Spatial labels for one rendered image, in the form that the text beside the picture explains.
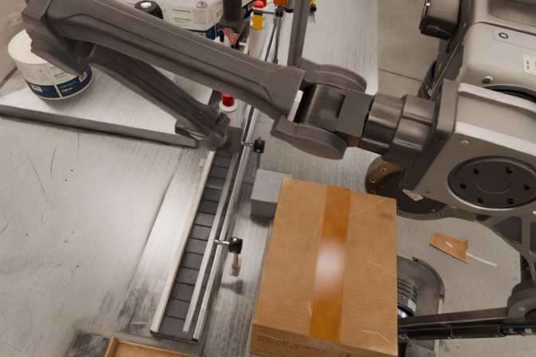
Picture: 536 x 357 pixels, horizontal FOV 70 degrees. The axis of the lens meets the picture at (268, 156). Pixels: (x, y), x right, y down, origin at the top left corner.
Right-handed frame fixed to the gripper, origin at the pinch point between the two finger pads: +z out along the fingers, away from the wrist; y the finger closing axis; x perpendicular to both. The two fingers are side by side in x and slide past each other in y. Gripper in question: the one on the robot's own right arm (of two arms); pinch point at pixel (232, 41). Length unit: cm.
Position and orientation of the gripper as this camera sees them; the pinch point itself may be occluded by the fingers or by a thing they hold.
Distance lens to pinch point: 129.9
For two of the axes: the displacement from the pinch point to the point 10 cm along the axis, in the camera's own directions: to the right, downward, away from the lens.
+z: -0.6, 6.1, 7.9
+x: 9.8, 1.8, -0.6
